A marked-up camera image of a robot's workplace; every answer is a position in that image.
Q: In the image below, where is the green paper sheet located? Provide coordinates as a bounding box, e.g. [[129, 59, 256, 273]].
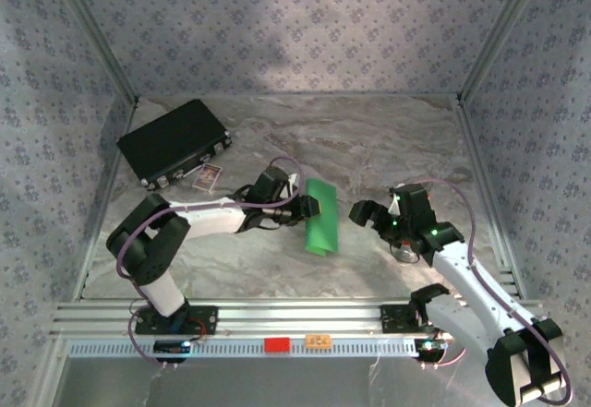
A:
[[302, 177, 341, 257]]

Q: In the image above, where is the red glitter tube silver base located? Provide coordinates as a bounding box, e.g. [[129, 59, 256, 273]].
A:
[[391, 190, 433, 266]]

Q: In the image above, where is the colourful card pack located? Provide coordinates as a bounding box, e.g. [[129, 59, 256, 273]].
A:
[[191, 162, 223, 192]]

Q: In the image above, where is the black hard case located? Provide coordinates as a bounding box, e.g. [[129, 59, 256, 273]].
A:
[[115, 98, 233, 192]]

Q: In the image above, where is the black right controller board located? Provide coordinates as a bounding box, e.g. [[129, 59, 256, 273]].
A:
[[414, 338, 449, 355]]

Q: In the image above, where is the black controller board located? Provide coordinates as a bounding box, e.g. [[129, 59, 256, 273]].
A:
[[153, 340, 192, 355], [414, 338, 449, 355]]

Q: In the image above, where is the black left controller board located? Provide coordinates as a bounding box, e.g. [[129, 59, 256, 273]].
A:
[[153, 340, 192, 355]]

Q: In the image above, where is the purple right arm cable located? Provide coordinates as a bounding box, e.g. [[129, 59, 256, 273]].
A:
[[405, 178, 573, 406]]

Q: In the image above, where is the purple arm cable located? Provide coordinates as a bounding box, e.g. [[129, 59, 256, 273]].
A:
[[405, 178, 573, 406], [115, 155, 308, 371]]

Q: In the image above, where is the aluminium side rail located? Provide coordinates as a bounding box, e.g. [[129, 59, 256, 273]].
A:
[[73, 97, 140, 302], [454, 95, 527, 300]]

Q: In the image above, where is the aluminium mounting rail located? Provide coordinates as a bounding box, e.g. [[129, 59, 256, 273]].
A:
[[49, 299, 553, 340]]

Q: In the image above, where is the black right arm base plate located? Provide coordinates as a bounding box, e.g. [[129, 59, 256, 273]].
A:
[[380, 304, 440, 334]]

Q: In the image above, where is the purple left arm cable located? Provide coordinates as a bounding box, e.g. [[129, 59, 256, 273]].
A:
[[115, 155, 308, 371]]

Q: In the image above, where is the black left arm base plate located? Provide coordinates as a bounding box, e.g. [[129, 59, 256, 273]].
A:
[[133, 304, 219, 337]]

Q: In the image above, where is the red wire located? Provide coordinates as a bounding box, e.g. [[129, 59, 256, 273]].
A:
[[187, 317, 208, 341]]

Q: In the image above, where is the grey slotted cable duct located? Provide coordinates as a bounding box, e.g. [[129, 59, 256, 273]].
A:
[[68, 336, 419, 359]]

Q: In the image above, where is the aluminium frame post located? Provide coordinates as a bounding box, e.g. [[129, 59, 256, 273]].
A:
[[457, 0, 549, 103], [48, 0, 139, 104]]

